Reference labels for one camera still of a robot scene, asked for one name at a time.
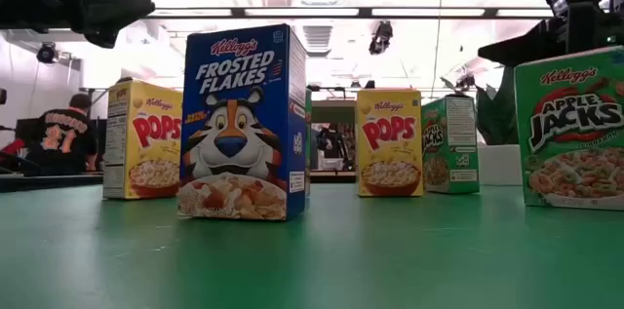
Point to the black aluminium table frame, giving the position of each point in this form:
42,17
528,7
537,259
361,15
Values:
49,182

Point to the green table mat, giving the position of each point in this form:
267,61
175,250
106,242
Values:
390,260

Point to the black overhead camera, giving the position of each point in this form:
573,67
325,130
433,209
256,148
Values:
381,36

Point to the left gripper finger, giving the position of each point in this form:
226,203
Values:
107,11

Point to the black ceiling spotlight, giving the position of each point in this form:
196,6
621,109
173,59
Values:
47,53

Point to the black overhead light bar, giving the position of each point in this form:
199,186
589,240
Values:
363,12

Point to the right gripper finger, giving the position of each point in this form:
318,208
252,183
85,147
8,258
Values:
531,46

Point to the person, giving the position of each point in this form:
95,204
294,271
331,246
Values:
63,138

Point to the green snake plant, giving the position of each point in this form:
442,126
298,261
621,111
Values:
497,114

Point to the yellow Corn Pops cereal box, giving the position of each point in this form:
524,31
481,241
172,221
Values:
390,143
146,128

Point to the blue Frosted Flakes cereal box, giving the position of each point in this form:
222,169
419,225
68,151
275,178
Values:
234,128

